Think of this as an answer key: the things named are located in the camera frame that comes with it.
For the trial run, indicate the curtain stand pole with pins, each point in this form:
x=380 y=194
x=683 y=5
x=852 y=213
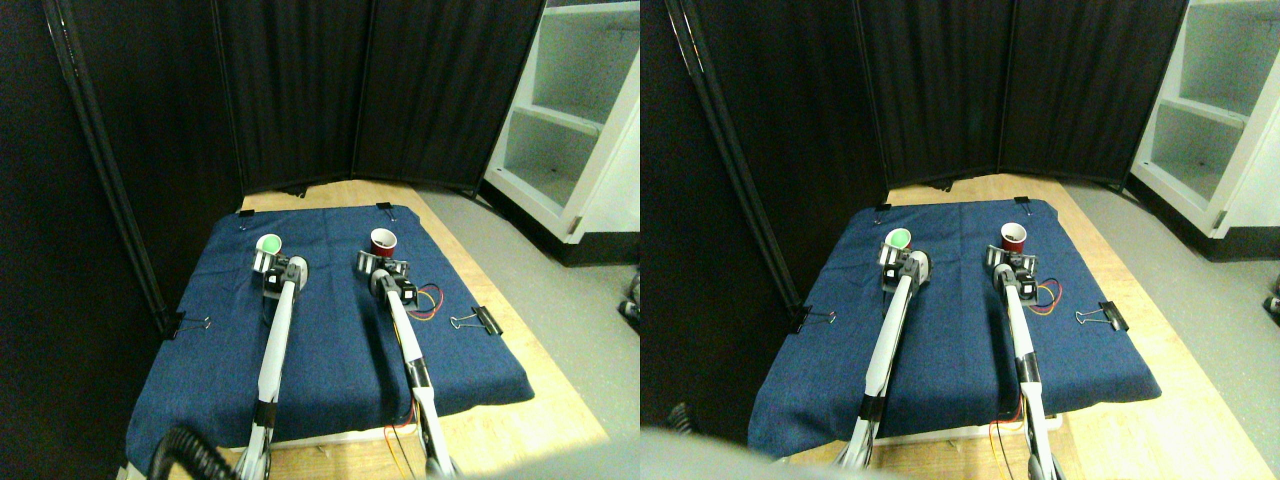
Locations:
x=105 y=170
x=730 y=160

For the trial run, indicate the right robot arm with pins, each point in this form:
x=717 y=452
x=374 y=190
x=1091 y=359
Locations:
x=1020 y=335
x=403 y=340

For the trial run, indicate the green ball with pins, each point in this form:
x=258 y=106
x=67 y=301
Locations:
x=899 y=237
x=270 y=243

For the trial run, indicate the red cup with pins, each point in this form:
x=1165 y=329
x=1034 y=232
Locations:
x=384 y=247
x=262 y=253
x=889 y=248
x=1014 y=242

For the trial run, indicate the curtain stand foot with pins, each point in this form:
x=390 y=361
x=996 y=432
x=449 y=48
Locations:
x=937 y=186
x=1112 y=184
x=468 y=188
x=296 y=191

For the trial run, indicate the small dark object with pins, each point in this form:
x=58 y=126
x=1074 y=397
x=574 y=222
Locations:
x=630 y=300
x=1272 y=300

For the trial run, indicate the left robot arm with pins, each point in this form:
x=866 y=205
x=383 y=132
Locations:
x=888 y=345
x=273 y=350

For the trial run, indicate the dark blue cloth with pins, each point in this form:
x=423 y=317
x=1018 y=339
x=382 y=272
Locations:
x=820 y=360
x=210 y=370

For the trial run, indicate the white shelf unit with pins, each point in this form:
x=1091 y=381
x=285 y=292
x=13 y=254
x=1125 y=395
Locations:
x=1240 y=140
x=590 y=150

